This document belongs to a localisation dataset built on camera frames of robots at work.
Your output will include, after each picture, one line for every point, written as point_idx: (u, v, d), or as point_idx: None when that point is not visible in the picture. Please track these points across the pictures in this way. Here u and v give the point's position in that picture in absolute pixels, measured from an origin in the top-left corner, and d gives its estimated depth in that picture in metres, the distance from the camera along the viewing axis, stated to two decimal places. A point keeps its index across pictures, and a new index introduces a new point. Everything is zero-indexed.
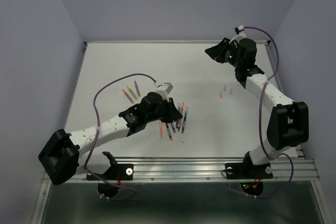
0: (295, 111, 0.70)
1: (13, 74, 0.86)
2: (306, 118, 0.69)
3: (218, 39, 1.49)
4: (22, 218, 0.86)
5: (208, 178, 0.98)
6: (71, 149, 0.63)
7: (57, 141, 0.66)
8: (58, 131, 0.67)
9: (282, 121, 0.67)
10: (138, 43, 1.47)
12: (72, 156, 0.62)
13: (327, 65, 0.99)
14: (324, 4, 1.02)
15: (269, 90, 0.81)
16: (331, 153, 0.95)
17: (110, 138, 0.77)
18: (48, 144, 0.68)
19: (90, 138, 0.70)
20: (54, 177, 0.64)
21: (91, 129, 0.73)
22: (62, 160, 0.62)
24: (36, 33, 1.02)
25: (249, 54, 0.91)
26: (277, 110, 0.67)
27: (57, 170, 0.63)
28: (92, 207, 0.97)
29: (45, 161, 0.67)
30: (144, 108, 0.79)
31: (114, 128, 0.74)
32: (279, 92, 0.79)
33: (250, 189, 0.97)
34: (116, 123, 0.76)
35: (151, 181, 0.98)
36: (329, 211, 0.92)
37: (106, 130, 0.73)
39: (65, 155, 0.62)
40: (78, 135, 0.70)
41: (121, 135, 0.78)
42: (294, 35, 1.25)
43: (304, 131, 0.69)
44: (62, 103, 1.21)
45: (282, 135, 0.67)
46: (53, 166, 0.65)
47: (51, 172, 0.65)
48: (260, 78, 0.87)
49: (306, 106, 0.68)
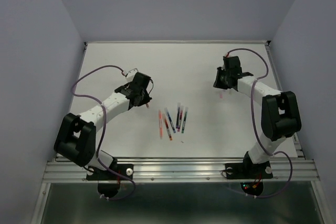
0: (285, 102, 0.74)
1: (12, 73, 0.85)
2: (295, 105, 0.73)
3: (218, 39, 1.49)
4: (21, 217, 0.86)
5: (208, 178, 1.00)
6: (86, 125, 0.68)
7: (70, 125, 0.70)
8: (66, 116, 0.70)
9: (273, 110, 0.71)
10: (139, 43, 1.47)
12: (91, 130, 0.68)
13: (327, 66, 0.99)
14: (325, 4, 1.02)
15: (259, 86, 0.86)
16: (331, 153, 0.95)
17: (114, 114, 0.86)
18: (60, 131, 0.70)
19: (99, 115, 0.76)
20: (78, 158, 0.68)
21: (96, 108, 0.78)
22: (83, 138, 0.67)
24: (35, 32, 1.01)
25: (233, 61, 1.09)
26: (267, 99, 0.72)
27: (81, 149, 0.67)
28: (92, 207, 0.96)
29: (62, 149, 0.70)
30: (138, 83, 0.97)
31: (116, 102, 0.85)
32: (269, 87, 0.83)
33: (250, 189, 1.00)
34: (116, 98, 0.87)
35: (152, 181, 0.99)
36: (329, 211, 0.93)
37: (111, 105, 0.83)
39: (84, 132, 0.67)
40: (87, 115, 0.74)
41: (122, 108, 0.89)
42: (294, 35, 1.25)
43: (296, 119, 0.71)
44: (62, 103, 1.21)
45: (274, 123, 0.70)
46: (74, 150, 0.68)
47: (74, 155, 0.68)
48: (249, 78, 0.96)
49: (293, 95, 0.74)
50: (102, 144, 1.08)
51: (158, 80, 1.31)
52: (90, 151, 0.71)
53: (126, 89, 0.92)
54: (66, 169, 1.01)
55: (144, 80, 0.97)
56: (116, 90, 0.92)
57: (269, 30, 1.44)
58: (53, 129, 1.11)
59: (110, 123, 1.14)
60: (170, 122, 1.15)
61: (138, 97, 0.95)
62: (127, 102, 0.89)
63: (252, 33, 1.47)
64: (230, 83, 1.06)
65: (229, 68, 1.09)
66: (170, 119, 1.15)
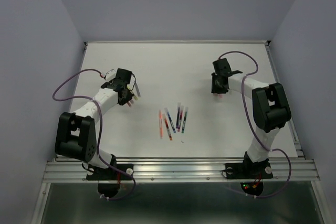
0: (274, 93, 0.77)
1: (12, 73, 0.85)
2: (284, 94, 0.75)
3: (217, 39, 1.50)
4: (21, 218, 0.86)
5: (208, 178, 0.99)
6: (85, 119, 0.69)
7: (67, 123, 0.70)
8: (62, 116, 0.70)
9: (263, 100, 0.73)
10: (139, 43, 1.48)
12: (90, 124, 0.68)
13: (327, 66, 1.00)
14: (325, 5, 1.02)
15: (248, 82, 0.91)
16: (331, 153, 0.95)
17: (105, 107, 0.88)
18: (58, 131, 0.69)
19: (93, 108, 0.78)
20: (82, 152, 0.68)
21: (88, 104, 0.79)
22: (84, 132, 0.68)
24: (35, 32, 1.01)
25: (222, 63, 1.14)
26: (256, 92, 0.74)
27: (84, 144, 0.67)
28: (92, 207, 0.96)
29: (64, 147, 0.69)
30: (122, 78, 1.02)
31: (106, 96, 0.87)
32: (258, 81, 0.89)
33: (250, 189, 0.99)
34: (105, 92, 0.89)
35: (152, 181, 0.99)
36: (329, 212, 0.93)
37: (102, 99, 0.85)
39: (84, 127, 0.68)
40: (82, 110, 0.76)
41: (112, 102, 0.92)
42: (293, 36, 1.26)
43: (285, 108, 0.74)
44: (62, 103, 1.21)
45: (265, 113, 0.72)
46: (76, 146, 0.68)
47: (77, 151, 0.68)
48: (239, 75, 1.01)
49: (281, 85, 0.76)
50: (102, 144, 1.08)
51: (158, 80, 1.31)
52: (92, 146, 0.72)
53: (112, 85, 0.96)
54: (66, 169, 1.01)
55: (127, 74, 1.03)
56: (102, 86, 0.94)
57: (269, 30, 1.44)
58: (53, 129, 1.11)
59: (111, 123, 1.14)
60: (170, 122, 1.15)
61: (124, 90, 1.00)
62: (116, 94, 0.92)
63: (252, 33, 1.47)
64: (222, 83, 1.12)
65: (219, 69, 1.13)
66: (170, 119, 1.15)
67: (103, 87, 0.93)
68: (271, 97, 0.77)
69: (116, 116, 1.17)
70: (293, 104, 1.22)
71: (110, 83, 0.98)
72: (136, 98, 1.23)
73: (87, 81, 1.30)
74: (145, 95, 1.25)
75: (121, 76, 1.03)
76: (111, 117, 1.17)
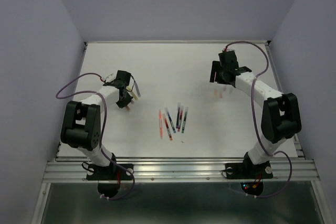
0: (286, 104, 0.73)
1: (13, 73, 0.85)
2: (297, 107, 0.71)
3: (217, 40, 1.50)
4: (21, 217, 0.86)
5: (208, 178, 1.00)
6: (91, 106, 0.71)
7: (74, 110, 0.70)
8: (69, 103, 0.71)
9: (274, 113, 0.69)
10: (139, 43, 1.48)
12: (97, 110, 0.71)
13: (327, 66, 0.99)
14: (325, 4, 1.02)
15: (259, 86, 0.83)
16: (332, 153, 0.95)
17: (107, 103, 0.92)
18: (64, 119, 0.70)
19: (98, 99, 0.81)
20: (89, 137, 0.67)
21: (94, 95, 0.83)
22: (91, 118, 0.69)
24: (35, 32, 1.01)
25: (230, 56, 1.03)
26: (269, 103, 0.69)
27: (91, 129, 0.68)
28: (91, 207, 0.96)
29: (70, 135, 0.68)
30: (122, 79, 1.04)
31: (109, 91, 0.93)
32: (270, 87, 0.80)
33: (250, 189, 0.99)
34: (107, 88, 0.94)
35: (152, 181, 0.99)
36: (329, 212, 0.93)
37: (106, 93, 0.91)
39: (91, 113, 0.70)
40: (88, 99, 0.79)
41: (114, 98, 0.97)
42: (293, 36, 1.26)
43: (296, 121, 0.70)
44: (62, 103, 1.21)
45: (275, 126, 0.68)
46: (82, 132, 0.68)
47: (84, 137, 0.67)
48: (248, 75, 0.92)
49: (295, 97, 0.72)
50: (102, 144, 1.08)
51: (158, 80, 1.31)
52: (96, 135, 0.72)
53: (113, 84, 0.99)
54: (66, 169, 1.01)
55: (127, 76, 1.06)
56: (104, 84, 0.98)
57: (269, 30, 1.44)
58: (53, 129, 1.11)
59: (111, 123, 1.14)
60: (170, 122, 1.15)
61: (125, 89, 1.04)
62: (118, 91, 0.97)
63: (252, 33, 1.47)
64: (227, 80, 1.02)
65: (226, 63, 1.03)
66: (170, 119, 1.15)
67: (104, 86, 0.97)
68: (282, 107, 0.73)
69: (116, 116, 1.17)
70: None
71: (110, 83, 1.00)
72: (136, 98, 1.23)
73: (87, 81, 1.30)
74: (145, 95, 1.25)
75: (121, 76, 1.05)
76: (111, 117, 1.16)
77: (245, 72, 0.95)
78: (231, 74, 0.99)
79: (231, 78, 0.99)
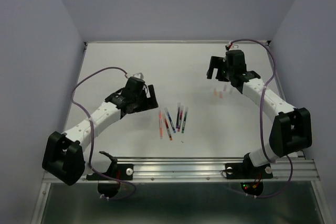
0: (297, 118, 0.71)
1: (13, 72, 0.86)
2: (309, 124, 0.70)
3: (217, 39, 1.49)
4: (21, 217, 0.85)
5: (208, 178, 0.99)
6: (72, 146, 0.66)
7: (56, 145, 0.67)
8: (51, 136, 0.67)
9: (285, 131, 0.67)
10: (138, 43, 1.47)
12: (77, 152, 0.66)
13: (327, 65, 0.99)
14: (324, 3, 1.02)
15: (269, 97, 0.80)
16: (332, 153, 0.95)
17: (104, 126, 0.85)
18: (46, 150, 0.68)
19: (86, 131, 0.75)
20: (66, 178, 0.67)
21: (83, 124, 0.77)
22: (69, 159, 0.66)
24: (35, 32, 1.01)
25: (239, 58, 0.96)
26: (280, 119, 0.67)
27: (68, 170, 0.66)
28: (91, 207, 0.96)
29: (51, 167, 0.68)
30: (130, 90, 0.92)
31: (105, 115, 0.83)
32: (281, 100, 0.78)
33: (250, 189, 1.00)
34: (105, 109, 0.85)
35: (152, 181, 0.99)
36: (329, 212, 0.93)
37: (100, 118, 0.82)
39: (70, 155, 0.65)
40: (74, 130, 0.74)
41: (114, 118, 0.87)
42: (294, 35, 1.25)
43: (307, 137, 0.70)
44: (62, 103, 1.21)
45: (285, 143, 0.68)
46: (61, 170, 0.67)
47: (62, 174, 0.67)
48: (256, 83, 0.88)
49: (308, 113, 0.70)
50: (102, 144, 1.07)
51: (158, 80, 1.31)
52: (79, 169, 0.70)
53: (117, 98, 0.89)
54: None
55: (137, 88, 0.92)
56: (107, 98, 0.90)
57: (269, 30, 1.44)
58: (53, 129, 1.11)
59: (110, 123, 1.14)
60: (170, 122, 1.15)
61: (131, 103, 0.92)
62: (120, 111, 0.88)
63: (252, 33, 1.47)
64: (233, 84, 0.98)
65: (233, 65, 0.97)
66: (170, 119, 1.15)
67: (106, 101, 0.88)
68: (293, 121, 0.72)
69: None
70: (294, 104, 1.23)
71: (117, 94, 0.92)
72: None
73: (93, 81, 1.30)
74: None
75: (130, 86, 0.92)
76: None
77: (254, 78, 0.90)
78: (240, 78, 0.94)
79: (239, 84, 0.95)
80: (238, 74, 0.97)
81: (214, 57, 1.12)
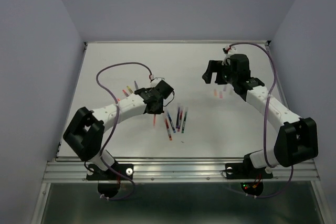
0: (303, 128, 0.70)
1: (13, 73, 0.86)
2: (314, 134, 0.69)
3: (217, 39, 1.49)
4: (21, 217, 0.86)
5: (208, 178, 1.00)
6: (95, 124, 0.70)
7: (82, 118, 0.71)
8: (80, 110, 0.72)
9: (291, 141, 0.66)
10: (138, 43, 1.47)
12: (98, 130, 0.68)
13: (327, 66, 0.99)
14: (324, 4, 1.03)
15: (273, 106, 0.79)
16: (331, 153, 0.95)
17: (128, 115, 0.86)
18: (72, 120, 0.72)
19: (111, 115, 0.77)
20: (81, 152, 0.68)
21: (111, 107, 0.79)
22: (90, 135, 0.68)
24: (35, 32, 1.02)
25: (243, 65, 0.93)
26: (285, 129, 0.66)
27: (85, 145, 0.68)
28: (91, 207, 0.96)
29: (70, 139, 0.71)
30: (159, 91, 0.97)
31: (133, 105, 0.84)
32: (286, 109, 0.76)
33: (250, 189, 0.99)
34: (133, 99, 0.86)
35: (152, 181, 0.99)
36: (329, 211, 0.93)
37: (125, 106, 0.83)
39: (92, 131, 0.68)
40: (101, 111, 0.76)
41: (136, 110, 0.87)
42: (294, 35, 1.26)
43: (313, 148, 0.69)
44: (62, 103, 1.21)
45: (291, 154, 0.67)
46: (79, 144, 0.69)
47: (79, 149, 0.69)
48: (260, 91, 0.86)
49: (314, 122, 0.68)
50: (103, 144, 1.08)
51: None
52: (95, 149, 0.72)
53: (147, 94, 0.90)
54: (67, 169, 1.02)
55: (169, 91, 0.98)
56: (136, 92, 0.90)
57: (270, 30, 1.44)
58: (53, 129, 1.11)
59: None
60: (170, 122, 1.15)
61: (158, 103, 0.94)
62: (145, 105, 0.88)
63: (252, 33, 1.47)
64: (237, 91, 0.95)
65: (238, 72, 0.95)
66: (171, 119, 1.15)
67: (136, 94, 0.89)
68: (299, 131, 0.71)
69: None
70: (294, 104, 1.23)
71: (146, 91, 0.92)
72: None
73: (105, 81, 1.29)
74: None
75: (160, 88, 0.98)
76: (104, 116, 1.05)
77: (258, 86, 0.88)
78: (244, 86, 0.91)
79: (242, 91, 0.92)
80: (242, 81, 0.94)
81: (211, 61, 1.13)
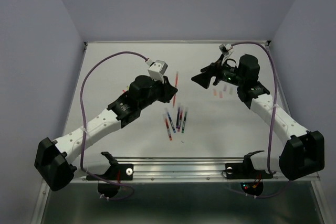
0: (310, 141, 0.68)
1: (13, 73, 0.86)
2: (322, 147, 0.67)
3: (217, 39, 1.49)
4: (21, 217, 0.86)
5: (208, 178, 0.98)
6: (59, 157, 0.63)
7: (45, 151, 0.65)
8: (42, 142, 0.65)
9: (298, 157, 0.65)
10: (138, 43, 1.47)
12: (61, 164, 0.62)
13: (327, 65, 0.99)
14: (324, 3, 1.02)
15: (280, 117, 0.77)
16: (331, 153, 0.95)
17: (101, 136, 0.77)
18: (37, 153, 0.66)
19: (77, 142, 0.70)
20: (51, 185, 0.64)
21: (77, 132, 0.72)
22: (53, 170, 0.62)
24: (35, 32, 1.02)
25: (253, 72, 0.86)
26: (293, 145, 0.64)
27: (52, 179, 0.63)
28: (92, 207, 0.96)
29: (40, 170, 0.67)
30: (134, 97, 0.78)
31: (103, 125, 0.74)
32: (294, 121, 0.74)
33: (250, 189, 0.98)
34: (105, 118, 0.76)
35: (152, 181, 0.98)
36: (329, 211, 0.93)
37: (94, 129, 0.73)
39: (54, 166, 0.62)
40: (64, 140, 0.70)
41: (112, 128, 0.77)
42: (294, 35, 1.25)
43: (319, 161, 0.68)
44: (62, 103, 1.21)
45: (297, 168, 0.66)
46: (47, 177, 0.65)
47: (48, 181, 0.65)
48: (265, 100, 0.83)
49: (322, 137, 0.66)
50: (102, 144, 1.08)
51: None
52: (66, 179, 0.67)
53: (121, 107, 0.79)
54: None
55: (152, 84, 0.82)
56: (108, 106, 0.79)
57: (270, 29, 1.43)
58: (53, 129, 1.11)
59: None
60: (170, 122, 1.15)
61: (149, 101, 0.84)
62: (123, 120, 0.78)
63: (252, 33, 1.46)
64: (241, 97, 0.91)
65: (245, 78, 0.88)
66: (170, 119, 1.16)
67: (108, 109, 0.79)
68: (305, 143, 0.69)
69: None
70: (294, 104, 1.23)
71: (121, 101, 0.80)
72: None
73: (105, 81, 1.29)
74: None
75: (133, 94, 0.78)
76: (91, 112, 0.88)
77: (264, 94, 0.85)
78: (249, 93, 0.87)
79: (247, 98, 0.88)
80: (248, 87, 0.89)
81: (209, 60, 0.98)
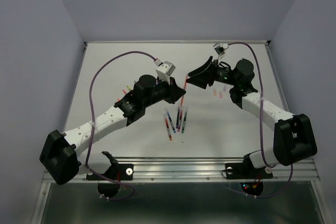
0: (298, 125, 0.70)
1: (13, 73, 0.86)
2: (310, 129, 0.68)
3: (217, 40, 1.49)
4: (21, 216, 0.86)
5: (208, 178, 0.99)
6: (67, 149, 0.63)
7: (53, 143, 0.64)
8: (51, 134, 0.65)
9: (287, 138, 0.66)
10: (138, 43, 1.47)
12: (71, 157, 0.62)
13: (327, 65, 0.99)
14: (323, 4, 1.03)
15: (267, 107, 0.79)
16: (331, 153, 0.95)
17: (107, 132, 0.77)
18: (44, 146, 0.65)
19: (85, 135, 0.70)
20: (56, 179, 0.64)
21: (85, 126, 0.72)
22: (62, 162, 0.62)
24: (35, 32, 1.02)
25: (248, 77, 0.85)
26: (280, 126, 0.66)
27: (59, 172, 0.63)
28: (92, 207, 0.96)
29: (45, 163, 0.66)
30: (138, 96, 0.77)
31: (111, 121, 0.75)
32: (281, 110, 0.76)
33: (250, 189, 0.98)
34: (112, 114, 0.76)
35: (152, 181, 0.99)
36: (328, 211, 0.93)
37: (101, 124, 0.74)
39: (63, 158, 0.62)
40: (73, 133, 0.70)
41: (117, 125, 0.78)
42: (293, 35, 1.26)
43: (311, 144, 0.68)
44: (62, 103, 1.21)
45: (290, 151, 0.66)
46: (53, 170, 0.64)
47: (53, 174, 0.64)
48: (254, 96, 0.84)
49: (307, 118, 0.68)
50: (102, 144, 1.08)
51: None
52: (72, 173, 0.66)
53: (127, 105, 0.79)
54: None
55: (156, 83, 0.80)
56: (115, 104, 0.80)
57: (270, 29, 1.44)
58: (53, 129, 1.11)
59: None
60: (170, 122, 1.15)
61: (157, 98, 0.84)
62: (129, 118, 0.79)
63: (252, 33, 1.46)
64: (231, 98, 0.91)
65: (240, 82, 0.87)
66: (170, 119, 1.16)
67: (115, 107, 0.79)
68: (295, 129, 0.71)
69: None
70: (294, 104, 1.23)
71: (126, 99, 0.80)
72: None
73: (105, 81, 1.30)
74: None
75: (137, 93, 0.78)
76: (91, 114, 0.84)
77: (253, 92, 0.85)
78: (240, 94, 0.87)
79: (238, 99, 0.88)
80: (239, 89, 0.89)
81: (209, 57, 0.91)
